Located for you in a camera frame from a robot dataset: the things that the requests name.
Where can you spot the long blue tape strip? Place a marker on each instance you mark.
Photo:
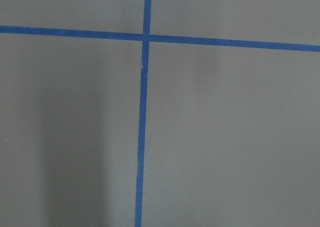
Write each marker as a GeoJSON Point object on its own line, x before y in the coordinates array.
{"type": "Point", "coordinates": [145, 53]}

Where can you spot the crossing blue tape strip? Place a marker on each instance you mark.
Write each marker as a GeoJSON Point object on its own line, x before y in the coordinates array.
{"type": "Point", "coordinates": [158, 38]}

